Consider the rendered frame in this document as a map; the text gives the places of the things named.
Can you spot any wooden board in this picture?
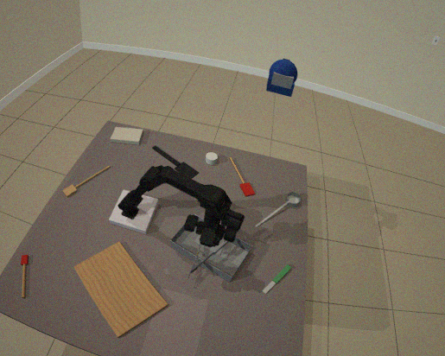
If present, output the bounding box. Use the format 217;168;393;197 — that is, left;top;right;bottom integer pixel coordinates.
74;242;168;338

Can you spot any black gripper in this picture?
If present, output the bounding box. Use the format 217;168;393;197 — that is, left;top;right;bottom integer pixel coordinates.
184;214;237;242

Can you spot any white short cylinder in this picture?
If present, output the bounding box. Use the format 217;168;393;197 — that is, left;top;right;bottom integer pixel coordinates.
206;152;218;165

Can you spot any black spatula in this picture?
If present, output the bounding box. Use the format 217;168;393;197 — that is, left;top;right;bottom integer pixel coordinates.
152;146;199;179

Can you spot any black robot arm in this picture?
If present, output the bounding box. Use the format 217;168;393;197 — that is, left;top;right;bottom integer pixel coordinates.
118;165;245;247

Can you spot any grey long-handled spoon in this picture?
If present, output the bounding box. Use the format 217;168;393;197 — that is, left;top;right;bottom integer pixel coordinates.
255;192;301;227

